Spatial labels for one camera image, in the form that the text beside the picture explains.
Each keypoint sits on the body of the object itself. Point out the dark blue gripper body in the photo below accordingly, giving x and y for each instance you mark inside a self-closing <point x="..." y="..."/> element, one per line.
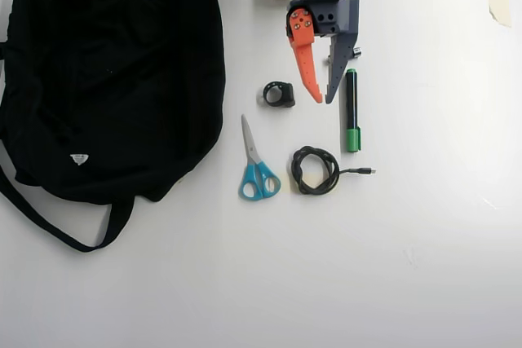
<point x="329" y="22"/>

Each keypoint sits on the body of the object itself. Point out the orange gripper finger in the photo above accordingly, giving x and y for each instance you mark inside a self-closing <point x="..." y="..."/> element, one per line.
<point x="306" y="58"/>

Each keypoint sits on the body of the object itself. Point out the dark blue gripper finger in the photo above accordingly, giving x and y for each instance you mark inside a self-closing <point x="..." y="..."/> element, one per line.
<point x="340" y="62"/>

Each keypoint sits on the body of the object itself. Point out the green and black marker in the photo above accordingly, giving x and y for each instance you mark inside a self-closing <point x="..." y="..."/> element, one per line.
<point x="351" y="111"/>

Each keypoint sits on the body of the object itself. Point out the black AA battery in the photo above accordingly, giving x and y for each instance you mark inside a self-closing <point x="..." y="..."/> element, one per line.
<point x="357" y="52"/>

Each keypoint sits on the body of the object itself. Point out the black fabric bag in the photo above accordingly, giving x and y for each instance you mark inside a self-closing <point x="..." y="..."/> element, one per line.
<point x="102" y="79"/>

